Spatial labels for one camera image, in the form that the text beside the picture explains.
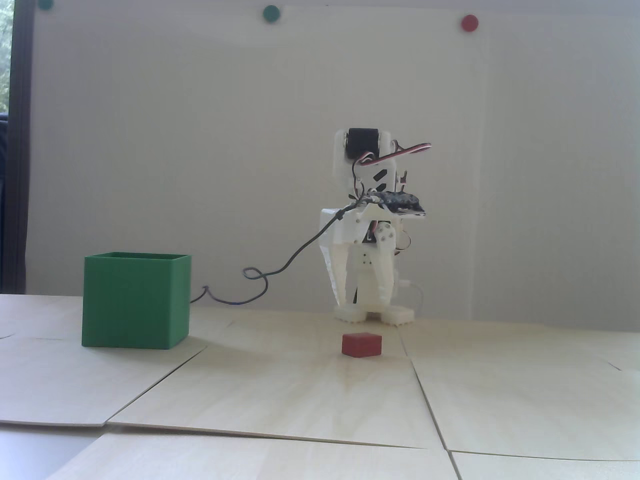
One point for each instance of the green box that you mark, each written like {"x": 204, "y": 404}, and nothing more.
{"x": 130, "y": 305}

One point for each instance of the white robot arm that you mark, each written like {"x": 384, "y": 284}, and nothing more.
{"x": 357, "y": 140}

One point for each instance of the green round magnet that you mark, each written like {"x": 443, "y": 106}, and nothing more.
{"x": 45, "y": 4}
{"x": 271, "y": 13}

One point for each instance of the red round magnet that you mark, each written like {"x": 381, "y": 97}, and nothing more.
{"x": 469, "y": 23}

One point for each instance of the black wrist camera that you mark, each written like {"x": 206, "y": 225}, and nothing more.
{"x": 400, "y": 202}

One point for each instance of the light plywood board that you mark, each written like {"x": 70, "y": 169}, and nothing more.
{"x": 40, "y": 315}
{"x": 525, "y": 410}
{"x": 280, "y": 395}
{"x": 60, "y": 385}

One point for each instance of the red block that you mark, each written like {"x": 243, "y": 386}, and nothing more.
{"x": 361, "y": 346}

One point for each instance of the white paper sheet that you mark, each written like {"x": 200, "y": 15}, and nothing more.
{"x": 150, "y": 125}

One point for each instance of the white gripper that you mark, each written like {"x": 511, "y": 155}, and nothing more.
{"x": 350, "y": 231}

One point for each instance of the dark window frame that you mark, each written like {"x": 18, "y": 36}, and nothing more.
{"x": 20, "y": 150}

